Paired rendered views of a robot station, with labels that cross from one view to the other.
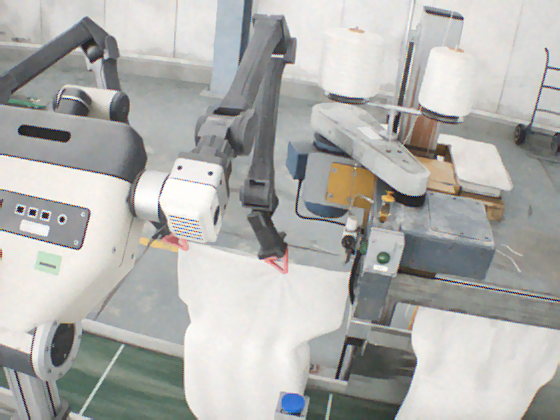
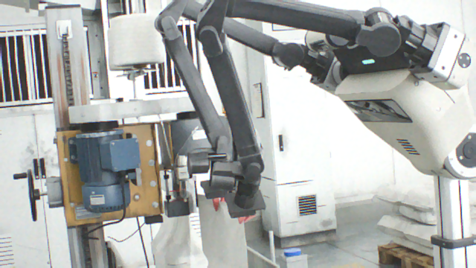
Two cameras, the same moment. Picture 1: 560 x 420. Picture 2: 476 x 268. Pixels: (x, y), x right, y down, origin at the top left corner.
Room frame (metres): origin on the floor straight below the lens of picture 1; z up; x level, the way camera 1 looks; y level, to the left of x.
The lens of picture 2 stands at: (2.00, 1.97, 1.40)
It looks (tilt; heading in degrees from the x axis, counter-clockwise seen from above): 3 degrees down; 246
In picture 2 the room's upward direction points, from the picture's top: 5 degrees counter-clockwise
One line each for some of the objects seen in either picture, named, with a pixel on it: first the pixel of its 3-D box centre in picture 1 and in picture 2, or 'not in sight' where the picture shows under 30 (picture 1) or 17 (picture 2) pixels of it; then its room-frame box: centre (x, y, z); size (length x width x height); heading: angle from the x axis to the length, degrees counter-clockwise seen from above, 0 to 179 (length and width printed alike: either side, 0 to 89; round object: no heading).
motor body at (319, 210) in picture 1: (331, 175); (103, 170); (1.52, -0.15, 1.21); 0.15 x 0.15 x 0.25
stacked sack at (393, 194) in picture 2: not in sight; (421, 190); (-1.34, -2.16, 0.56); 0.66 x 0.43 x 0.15; 170
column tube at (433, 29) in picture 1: (387, 263); (88, 259); (1.56, -0.40, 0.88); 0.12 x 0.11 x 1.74; 172
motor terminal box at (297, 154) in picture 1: (301, 163); (120, 158); (1.49, -0.05, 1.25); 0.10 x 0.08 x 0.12; 17
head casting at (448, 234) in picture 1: (422, 253); (198, 151); (1.12, -0.37, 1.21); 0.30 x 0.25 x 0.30; 82
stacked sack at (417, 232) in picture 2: not in sight; (455, 228); (-1.30, -1.76, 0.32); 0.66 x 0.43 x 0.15; 174
